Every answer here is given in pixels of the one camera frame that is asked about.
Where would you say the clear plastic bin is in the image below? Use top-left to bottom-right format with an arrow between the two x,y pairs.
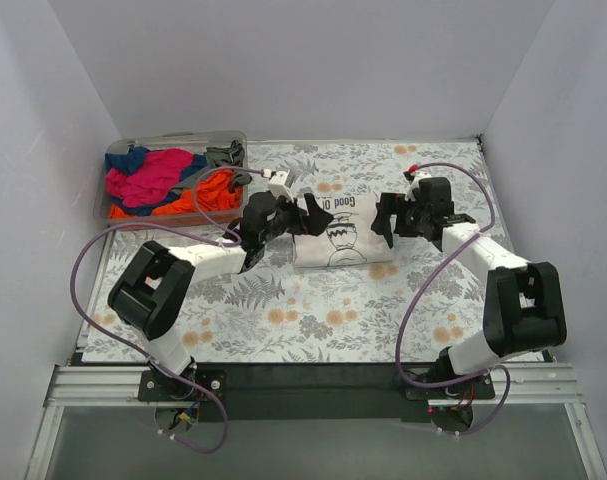
94,130 -> 251,226

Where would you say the orange t-shirt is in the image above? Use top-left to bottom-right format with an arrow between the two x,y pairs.
108,170 -> 251,219

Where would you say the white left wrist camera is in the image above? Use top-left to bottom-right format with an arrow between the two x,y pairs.
261,169 -> 295,202

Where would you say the grey t-shirt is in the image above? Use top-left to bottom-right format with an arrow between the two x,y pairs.
170,140 -> 246,194

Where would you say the pink t-shirt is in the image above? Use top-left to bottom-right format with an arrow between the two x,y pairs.
105,148 -> 196,209

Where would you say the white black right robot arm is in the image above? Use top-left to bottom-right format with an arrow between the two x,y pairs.
371,171 -> 567,398

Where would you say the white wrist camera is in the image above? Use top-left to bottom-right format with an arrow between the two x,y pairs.
403,165 -> 431,202
261,169 -> 295,202

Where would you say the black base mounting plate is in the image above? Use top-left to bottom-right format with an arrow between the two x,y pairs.
137,359 -> 497,426

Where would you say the aluminium frame rail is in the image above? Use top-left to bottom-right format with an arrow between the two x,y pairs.
45,364 -> 149,407

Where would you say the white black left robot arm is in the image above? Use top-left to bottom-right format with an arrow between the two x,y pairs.
108,192 -> 333,400

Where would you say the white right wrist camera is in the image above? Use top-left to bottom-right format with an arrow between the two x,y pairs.
403,165 -> 431,202

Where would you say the white and green t-shirt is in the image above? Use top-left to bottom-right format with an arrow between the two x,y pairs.
294,193 -> 393,268

